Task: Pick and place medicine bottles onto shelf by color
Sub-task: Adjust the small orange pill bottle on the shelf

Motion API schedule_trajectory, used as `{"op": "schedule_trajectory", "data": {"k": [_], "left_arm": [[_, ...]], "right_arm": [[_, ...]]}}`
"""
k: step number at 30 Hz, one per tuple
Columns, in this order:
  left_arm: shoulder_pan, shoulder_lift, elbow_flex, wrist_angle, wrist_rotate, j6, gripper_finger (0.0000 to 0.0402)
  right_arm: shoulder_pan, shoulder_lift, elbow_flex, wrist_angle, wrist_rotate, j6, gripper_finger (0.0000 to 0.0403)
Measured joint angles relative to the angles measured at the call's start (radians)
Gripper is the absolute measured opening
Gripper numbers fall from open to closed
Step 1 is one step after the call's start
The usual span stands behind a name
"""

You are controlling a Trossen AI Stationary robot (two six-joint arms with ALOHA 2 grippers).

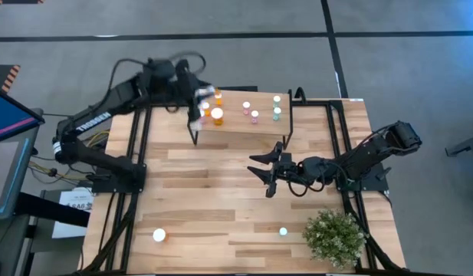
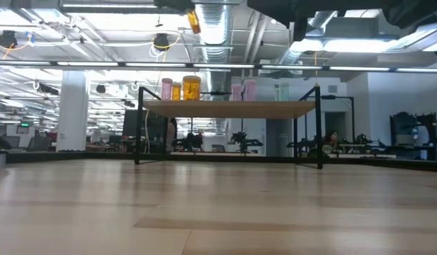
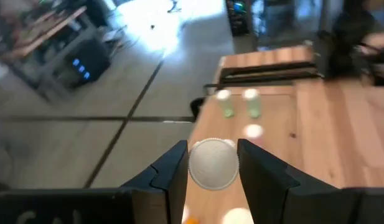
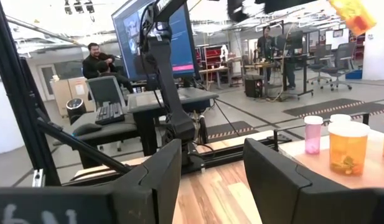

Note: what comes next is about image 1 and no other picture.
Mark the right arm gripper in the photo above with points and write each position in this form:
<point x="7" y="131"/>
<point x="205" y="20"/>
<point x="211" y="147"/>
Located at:
<point x="286" y="168"/>

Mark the teal pill bottle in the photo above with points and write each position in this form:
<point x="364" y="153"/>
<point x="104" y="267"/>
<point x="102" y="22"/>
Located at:
<point x="277" y="110"/>
<point x="276" y="99"/>
<point x="283" y="231"/>

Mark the small orange pill bottle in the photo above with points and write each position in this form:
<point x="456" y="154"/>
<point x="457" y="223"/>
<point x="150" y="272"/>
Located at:
<point x="205" y="106"/>

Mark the wooden shelf black metal frame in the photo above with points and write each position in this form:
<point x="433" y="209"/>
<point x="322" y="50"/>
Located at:
<point x="251" y="126"/>

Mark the monitor with blue screen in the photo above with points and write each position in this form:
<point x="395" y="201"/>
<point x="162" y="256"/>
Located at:
<point x="10" y="115"/>

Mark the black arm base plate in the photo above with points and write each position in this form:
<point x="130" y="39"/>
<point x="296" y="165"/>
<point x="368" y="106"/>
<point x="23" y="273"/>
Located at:
<point x="374" y="184"/>
<point x="106" y="186"/>

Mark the artificial green potted plant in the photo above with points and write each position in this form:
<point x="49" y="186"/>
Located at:
<point x="334" y="239"/>

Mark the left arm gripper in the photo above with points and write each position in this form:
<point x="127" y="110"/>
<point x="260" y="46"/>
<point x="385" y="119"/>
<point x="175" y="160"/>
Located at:
<point x="186" y="82"/>

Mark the black metal rig frame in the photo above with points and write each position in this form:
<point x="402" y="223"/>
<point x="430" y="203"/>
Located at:
<point x="163" y="111"/>

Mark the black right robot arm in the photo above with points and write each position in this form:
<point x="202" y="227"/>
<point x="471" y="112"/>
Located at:
<point x="374" y="151"/>

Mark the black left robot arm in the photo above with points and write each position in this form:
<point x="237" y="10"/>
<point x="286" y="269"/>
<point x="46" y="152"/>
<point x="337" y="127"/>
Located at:
<point x="98" y="113"/>

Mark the medium orange pill bottle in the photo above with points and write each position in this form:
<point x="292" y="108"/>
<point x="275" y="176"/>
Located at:
<point x="218" y="100"/>

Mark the grey table leg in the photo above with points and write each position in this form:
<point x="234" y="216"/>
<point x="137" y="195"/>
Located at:
<point x="466" y="145"/>

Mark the extra large orange pill bottle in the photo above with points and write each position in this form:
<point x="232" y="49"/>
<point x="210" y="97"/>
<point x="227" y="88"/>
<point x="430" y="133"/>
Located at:
<point x="159" y="235"/>

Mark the hazard striped floor mat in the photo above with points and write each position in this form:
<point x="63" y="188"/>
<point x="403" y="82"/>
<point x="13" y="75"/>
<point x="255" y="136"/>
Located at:
<point x="14" y="1"/>
<point x="0" y="74"/>

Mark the pink pill bottle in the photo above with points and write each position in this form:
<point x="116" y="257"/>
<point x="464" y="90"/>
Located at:
<point x="246" y="104"/>
<point x="202" y="119"/>
<point x="254" y="113"/>

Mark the white paper sheet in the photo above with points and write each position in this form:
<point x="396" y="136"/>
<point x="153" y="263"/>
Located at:
<point x="73" y="199"/>

